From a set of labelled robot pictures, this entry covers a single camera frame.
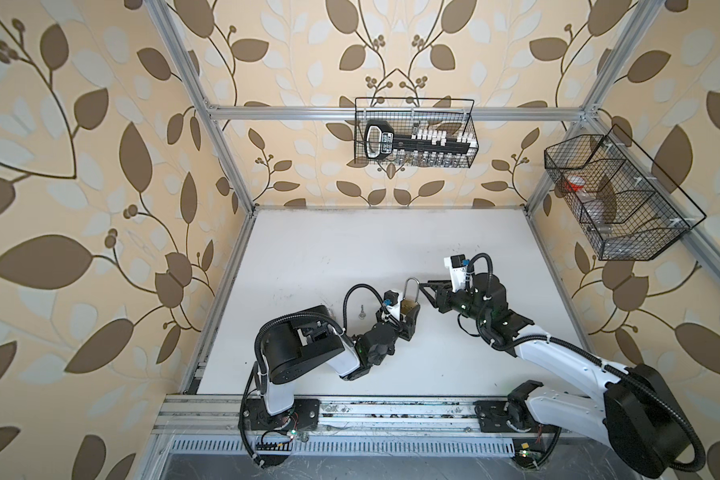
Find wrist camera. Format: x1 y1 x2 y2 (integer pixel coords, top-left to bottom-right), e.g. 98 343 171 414
382 290 400 309
444 254 469 293

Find red capped jar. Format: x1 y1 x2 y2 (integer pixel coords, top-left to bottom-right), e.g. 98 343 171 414
561 175 586 194

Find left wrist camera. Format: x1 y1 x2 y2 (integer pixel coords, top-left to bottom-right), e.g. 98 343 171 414
382 290 400 309

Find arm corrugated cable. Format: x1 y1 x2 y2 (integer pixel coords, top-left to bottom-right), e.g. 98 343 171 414
464 251 706 473
253 283 385 385

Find back wire basket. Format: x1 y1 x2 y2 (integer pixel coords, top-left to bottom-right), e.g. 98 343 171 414
353 96 479 170

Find wire basket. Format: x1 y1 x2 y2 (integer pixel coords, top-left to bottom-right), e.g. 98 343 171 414
353 96 479 170
544 124 707 262

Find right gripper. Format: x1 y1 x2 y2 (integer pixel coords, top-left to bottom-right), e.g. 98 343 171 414
419 279 488 327

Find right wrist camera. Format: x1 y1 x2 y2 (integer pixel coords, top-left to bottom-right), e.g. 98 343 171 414
444 254 469 293

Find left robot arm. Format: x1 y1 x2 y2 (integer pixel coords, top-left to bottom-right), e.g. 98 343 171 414
253 300 421 416

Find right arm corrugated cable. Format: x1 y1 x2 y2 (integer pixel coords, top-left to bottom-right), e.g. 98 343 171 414
464 251 706 473

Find large brass padlock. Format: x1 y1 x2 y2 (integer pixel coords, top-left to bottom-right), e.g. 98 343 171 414
400 277 420 323

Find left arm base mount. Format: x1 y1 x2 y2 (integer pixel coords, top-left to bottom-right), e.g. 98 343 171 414
240 398 321 432

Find black socket set holder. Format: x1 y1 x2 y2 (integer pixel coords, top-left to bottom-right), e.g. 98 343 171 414
355 120 479 162

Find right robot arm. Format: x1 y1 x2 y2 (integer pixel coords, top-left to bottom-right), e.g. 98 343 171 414
419 274 707 479

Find right wire basket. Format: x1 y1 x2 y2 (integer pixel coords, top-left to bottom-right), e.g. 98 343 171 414
544 124 707 262

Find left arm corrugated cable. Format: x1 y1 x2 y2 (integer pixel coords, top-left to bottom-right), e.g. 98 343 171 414
253 283 385 385

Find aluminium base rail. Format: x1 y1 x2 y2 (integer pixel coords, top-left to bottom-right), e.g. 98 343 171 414
153 395 505 437

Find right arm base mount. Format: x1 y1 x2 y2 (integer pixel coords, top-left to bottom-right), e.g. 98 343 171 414
474 399 544 434

